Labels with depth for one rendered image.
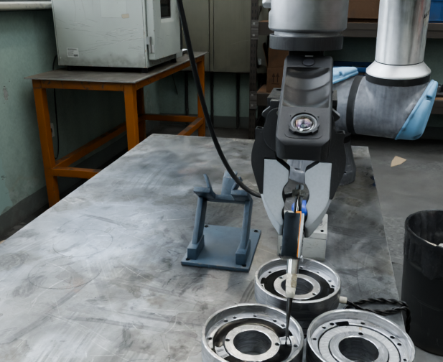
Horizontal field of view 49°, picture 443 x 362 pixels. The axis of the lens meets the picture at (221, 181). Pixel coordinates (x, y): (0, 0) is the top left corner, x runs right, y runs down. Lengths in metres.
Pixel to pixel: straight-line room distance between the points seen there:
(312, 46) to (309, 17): 0.03
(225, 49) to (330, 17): 3.89
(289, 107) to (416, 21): 0.54
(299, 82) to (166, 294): 0.34
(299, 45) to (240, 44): 3.86
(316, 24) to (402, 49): 0.49
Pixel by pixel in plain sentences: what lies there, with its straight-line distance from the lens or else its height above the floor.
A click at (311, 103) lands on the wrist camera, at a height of 1.08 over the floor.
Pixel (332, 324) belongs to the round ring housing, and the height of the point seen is 0.83.
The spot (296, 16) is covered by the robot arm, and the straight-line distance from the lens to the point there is 0.46.
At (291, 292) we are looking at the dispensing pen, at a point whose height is 0.88.
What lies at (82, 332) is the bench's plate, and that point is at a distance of 0.61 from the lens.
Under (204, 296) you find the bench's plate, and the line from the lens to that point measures 0.65.
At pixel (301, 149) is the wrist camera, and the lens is 0.41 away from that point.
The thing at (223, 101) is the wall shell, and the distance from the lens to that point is 4.67.
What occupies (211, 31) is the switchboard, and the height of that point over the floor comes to 0.91.
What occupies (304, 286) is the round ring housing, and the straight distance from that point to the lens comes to 0.64.
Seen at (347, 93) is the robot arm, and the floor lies 0.99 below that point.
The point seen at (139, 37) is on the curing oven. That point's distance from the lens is 2.73.
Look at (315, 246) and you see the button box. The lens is 0.73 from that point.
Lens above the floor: 1.16
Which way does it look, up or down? 21 degrees down
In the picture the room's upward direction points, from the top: straight up
